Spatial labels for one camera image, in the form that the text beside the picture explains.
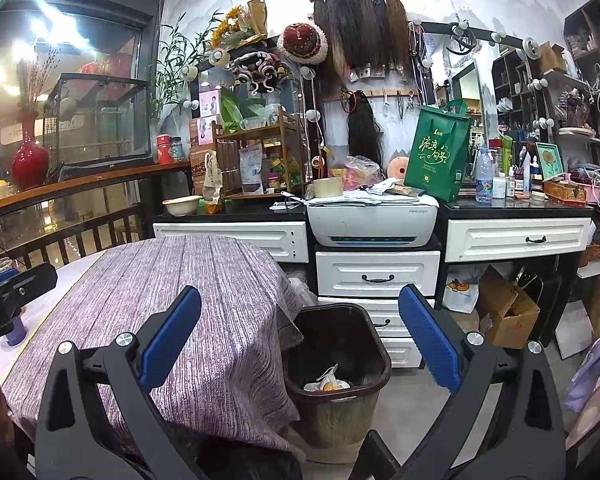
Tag ornate wooden box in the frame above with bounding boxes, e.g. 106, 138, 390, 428
544, 180, 588, 206

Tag ornate costume headdress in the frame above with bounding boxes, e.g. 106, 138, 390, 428
227, 50, 296, 96

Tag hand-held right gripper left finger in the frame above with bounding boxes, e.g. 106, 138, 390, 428
35, 285, 202, 480

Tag green framed picture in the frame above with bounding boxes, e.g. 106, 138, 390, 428
536, 142, 565, 181

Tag hanging hair extensions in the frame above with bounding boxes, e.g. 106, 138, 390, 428
312, 0, 413, 83

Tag sunflower bouquet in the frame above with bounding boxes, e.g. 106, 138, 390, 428
210, 0, 270, 51

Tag wooden railing ledge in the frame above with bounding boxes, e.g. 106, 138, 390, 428
0, 160, 193, 221

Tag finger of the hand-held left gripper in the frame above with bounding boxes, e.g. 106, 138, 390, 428
0, 262, 58, 311

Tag white bowl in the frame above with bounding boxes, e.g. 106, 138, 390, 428
162, 195, 203, 217

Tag clear plastic bin liner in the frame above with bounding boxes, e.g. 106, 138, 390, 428
287, 277, 318, 311

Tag dried flower stems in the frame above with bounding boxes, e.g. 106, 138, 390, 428
17, 47, 61, 113

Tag wooden shelf rack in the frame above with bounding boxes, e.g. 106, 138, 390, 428
212, 107, 306, 200

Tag green bamboo plant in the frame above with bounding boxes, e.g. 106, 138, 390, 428
150, 12, 221, 121

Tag tape roll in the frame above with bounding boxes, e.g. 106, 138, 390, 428
312, 177, 345, 199

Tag wide white drawer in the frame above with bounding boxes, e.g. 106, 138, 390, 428
446, 217, 592, 262

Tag cardboard box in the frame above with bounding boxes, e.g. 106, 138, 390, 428
477, 266, 541, 350

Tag vanity mirror with bulbs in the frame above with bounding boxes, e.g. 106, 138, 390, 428
415, 22, 556, 171
195, 52, 326, 196

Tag clear water bottle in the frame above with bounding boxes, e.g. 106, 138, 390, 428
475, 147, 495, 204

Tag red round fur-trimmed hat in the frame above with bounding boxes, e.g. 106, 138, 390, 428
277, 22, 328, 66

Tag glass display cage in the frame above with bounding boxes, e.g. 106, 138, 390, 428
42, 73, 153, 173

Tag purple striped tablecloth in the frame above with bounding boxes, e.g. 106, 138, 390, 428
2, 235, 306, 461

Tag beige printed canvas bag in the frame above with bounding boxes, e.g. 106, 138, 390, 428
202, 150, 223, 206

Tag white drawer black handle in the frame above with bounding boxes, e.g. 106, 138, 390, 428
319, 297, 436, 336
316, 250, 441, 297
380, 337, 423, 368

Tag black wig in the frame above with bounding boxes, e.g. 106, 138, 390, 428
347, 91, 383, 166

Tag white printer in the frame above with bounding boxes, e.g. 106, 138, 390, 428
307, 195, 438, 248

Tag dark brown trash bin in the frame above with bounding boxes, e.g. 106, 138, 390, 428
280, 302, 393, 448

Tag purple floral cloth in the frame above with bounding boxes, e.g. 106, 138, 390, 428
564, 325, 600, 451

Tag green tote bag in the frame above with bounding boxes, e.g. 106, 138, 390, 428
404, 99, 473, 202

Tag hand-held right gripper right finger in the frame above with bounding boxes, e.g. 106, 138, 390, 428
398, 284, 567, 480

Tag wall shelf unit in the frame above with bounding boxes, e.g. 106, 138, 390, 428
562, 0, 600, 161

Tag pink plastic bag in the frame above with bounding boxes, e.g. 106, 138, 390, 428
340, 156, 383, 186

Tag long white drawer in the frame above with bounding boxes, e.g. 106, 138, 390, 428
153, 221, 308, 263

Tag white bag yellow print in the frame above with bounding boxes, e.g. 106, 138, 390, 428
442, 280, 480, 315

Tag red vase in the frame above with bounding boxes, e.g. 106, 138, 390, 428
11, 112, 50, 192

